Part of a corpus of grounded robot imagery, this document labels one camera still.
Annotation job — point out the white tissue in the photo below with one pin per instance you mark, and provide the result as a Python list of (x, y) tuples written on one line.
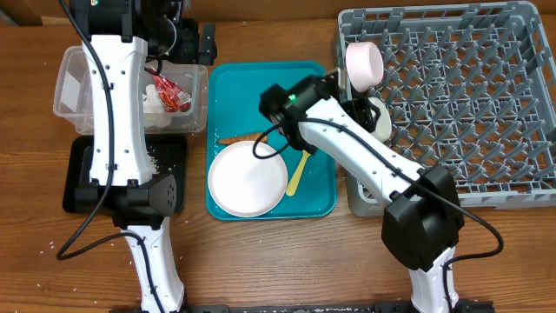
[(154, 112)]

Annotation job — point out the yellow plastic spoon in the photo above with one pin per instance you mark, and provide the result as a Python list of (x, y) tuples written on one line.
[(296, 177)]

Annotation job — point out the red snack wrapper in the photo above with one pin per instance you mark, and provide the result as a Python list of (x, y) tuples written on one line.
[(174, 98)]

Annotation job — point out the white rice pile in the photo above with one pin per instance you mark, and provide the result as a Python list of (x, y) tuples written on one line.
[(160, 159)]

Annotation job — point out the white bowl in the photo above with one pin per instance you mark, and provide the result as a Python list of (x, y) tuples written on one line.
[(382, 122)]

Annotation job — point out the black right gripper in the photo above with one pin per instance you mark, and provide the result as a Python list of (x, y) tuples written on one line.
[(363, 108)]

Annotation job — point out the clear plastic bin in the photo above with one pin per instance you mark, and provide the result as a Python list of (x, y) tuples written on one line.
[(73, 96)]

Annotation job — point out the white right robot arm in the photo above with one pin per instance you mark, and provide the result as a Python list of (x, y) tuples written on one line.
[(421, 207)]

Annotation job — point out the pink bowl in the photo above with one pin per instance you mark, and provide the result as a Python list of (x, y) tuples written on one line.
[(364, 65)]

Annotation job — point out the orange carrot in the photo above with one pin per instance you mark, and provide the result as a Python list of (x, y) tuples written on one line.
[(240, 138)]

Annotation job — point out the black tray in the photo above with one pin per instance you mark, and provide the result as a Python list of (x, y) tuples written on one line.
[(163, 195)]

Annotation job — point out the pink plate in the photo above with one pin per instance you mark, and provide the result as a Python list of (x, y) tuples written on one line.
[(246, 186)]

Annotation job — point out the teal tray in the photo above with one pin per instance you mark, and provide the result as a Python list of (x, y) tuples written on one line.
[(233, 110)]

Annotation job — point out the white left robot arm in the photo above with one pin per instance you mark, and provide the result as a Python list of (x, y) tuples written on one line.
[(137, 178)]

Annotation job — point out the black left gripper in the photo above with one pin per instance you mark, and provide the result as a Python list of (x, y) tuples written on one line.
[(190, 52)]

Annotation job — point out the grey dish rack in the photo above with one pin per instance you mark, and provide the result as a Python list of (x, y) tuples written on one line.
[(470, 87)]

